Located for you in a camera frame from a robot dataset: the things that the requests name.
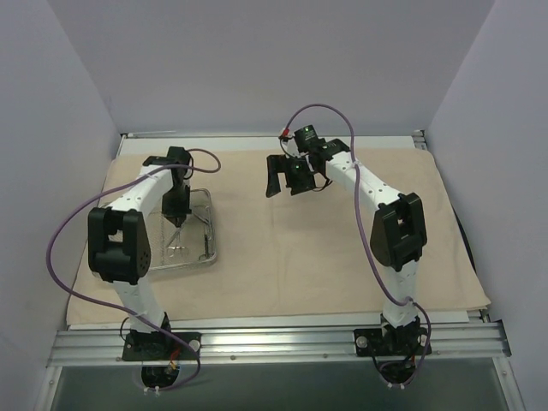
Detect wire mesh instrument tray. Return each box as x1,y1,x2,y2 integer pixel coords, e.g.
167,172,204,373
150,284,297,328
96,188,219,275

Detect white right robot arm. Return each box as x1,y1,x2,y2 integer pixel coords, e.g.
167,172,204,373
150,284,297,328
265,139,427,354

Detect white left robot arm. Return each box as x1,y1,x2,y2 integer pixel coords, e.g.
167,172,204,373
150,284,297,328
87,146,194,359

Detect steel forceps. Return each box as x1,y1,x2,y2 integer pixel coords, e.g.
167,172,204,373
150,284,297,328
204,234,211,259

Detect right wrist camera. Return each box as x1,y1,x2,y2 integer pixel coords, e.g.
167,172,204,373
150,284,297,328
294,125,320,153

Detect aluminium table edge rail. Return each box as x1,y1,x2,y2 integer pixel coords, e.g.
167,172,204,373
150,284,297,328
412,130,428,151

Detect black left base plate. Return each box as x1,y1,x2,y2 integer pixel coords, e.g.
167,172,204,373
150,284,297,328
122,330,202,362

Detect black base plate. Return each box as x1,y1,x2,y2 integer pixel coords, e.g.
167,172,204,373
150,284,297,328
353,327,427,357
122,330,202,362

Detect aluminium front rail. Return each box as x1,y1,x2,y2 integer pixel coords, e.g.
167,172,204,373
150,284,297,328
47,322,511,366

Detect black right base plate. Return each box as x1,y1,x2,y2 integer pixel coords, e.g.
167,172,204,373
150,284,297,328
353,327,427,357

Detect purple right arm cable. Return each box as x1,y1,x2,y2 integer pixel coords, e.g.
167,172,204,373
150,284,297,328
277,103,432,386

